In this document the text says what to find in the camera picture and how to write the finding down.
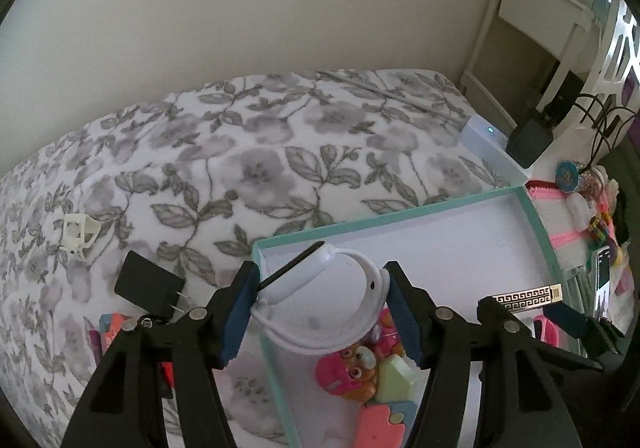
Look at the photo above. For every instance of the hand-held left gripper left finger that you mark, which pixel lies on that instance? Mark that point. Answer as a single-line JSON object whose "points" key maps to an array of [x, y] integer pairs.
{"points": [[237, 313]]}

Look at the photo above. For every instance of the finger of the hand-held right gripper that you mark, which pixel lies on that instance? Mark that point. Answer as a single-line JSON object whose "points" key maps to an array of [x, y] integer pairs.
{"points": [[487, 309], [567, 320]]}

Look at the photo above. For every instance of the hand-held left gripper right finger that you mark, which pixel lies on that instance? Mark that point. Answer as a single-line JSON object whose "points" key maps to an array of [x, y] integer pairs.
{"points": [[407, 313]]}

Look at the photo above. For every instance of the pink watch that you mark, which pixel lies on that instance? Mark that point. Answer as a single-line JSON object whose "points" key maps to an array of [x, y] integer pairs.
{"points": [[547, 330]]}

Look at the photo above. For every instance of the gold patterned lighter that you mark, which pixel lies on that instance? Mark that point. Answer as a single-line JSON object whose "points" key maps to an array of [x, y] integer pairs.
{"points": [[525, 300]]}

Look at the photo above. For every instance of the white smart band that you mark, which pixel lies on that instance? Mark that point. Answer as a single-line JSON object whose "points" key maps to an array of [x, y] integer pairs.
{"points": [[345, 273]]}

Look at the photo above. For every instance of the teal and white box tray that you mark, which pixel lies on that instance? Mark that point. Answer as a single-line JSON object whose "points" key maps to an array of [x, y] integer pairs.
{"points": [[450, 238]]}

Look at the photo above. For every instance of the brown and pink pup figure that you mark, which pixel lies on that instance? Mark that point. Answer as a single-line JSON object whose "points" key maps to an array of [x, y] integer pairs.
{"points": [[345, 368]]}

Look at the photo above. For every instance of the coral and blue toy knife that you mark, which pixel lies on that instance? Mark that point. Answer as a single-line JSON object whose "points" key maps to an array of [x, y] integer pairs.
{"points": [[111, 323]]}

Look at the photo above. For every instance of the smartphone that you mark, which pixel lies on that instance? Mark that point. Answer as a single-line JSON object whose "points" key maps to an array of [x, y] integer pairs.
{"points": [[602, 278]]}

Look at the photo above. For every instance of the colourful bead charm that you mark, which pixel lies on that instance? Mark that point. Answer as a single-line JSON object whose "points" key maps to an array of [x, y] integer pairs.
{"points": [[597, 228]]}

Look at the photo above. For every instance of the pink and white knitted cloth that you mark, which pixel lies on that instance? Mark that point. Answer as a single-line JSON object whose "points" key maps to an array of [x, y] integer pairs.
{"points": [[560, 223]]}

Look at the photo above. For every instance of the black charger plug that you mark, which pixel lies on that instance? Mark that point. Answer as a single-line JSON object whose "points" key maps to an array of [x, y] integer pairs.
{"points": [[140, 280]]}

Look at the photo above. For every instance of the bead jar with blue lid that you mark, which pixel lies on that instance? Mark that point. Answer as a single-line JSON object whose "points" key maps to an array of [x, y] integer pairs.
{"points": [[567, 177]]}

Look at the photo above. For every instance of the grey floral blanket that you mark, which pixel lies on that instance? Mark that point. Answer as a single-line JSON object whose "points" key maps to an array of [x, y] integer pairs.
{"points": [[280, 163]]}

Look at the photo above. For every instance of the white power strip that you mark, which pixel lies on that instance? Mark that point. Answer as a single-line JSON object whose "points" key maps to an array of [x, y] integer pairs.
{"points": [[492, 146]]}

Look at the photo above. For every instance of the black power adapter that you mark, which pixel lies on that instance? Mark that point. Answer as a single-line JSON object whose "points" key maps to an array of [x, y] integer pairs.
{"points": [[530, 141]]}

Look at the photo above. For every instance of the small white plastic clip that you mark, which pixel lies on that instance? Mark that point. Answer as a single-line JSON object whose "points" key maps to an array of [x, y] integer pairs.
{"points": [[80, 233]]}

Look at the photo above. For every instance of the white lattice panel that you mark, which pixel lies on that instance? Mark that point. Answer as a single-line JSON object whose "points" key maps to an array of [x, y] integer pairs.
{"points": [[617, 61]]}

